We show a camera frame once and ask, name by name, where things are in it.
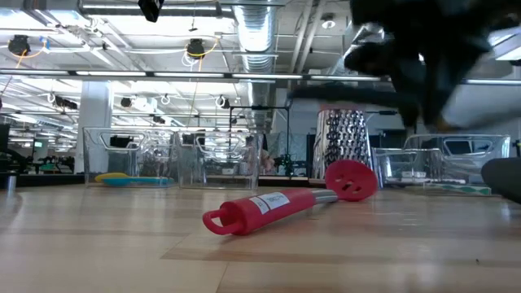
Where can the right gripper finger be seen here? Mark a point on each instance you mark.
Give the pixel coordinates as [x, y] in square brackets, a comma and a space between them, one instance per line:
[410, 108]
[435, 101]

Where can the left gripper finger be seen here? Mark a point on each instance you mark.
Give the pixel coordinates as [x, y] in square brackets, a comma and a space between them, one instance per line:
[150, 9]

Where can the yellow silicone spoon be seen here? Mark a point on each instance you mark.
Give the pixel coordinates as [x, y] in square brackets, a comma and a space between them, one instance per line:
[110, 177]

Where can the blue silicone spoon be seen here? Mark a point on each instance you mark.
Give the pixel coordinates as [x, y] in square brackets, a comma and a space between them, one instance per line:
[138, 181]

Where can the red slotted spoon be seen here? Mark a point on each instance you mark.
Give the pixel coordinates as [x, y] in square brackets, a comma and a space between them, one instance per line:
[264, 209]

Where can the clear plastic bin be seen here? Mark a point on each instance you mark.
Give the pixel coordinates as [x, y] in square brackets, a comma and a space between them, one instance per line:
[447, 154]
[228, 171]
[93, 158]

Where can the pink steel box grater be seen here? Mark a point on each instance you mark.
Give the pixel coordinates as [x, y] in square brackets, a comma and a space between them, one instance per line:
[342, 142]

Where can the long ceiling light bar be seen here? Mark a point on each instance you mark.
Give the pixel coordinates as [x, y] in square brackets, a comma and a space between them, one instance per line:
[203, 75]

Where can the silver and teal utensil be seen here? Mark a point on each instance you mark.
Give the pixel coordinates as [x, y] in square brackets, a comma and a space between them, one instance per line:
[456, 189]

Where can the white pillar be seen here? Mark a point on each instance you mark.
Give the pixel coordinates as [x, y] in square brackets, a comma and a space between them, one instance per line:
[94, 114]

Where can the person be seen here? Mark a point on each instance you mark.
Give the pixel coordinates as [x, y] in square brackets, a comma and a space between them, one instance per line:
[266, 160]

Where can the black rack frame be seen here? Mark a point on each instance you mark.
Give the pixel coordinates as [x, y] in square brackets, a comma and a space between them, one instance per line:
[382, 112]

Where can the large silver air duct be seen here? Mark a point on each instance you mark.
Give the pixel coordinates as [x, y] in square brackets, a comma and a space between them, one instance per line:
[256, 36]

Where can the black aluminium table frame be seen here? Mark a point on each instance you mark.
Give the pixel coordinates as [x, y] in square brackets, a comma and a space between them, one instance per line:
[40, 180]

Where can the grey metal post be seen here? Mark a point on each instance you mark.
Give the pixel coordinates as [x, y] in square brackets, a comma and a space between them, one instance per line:
[10, 183]

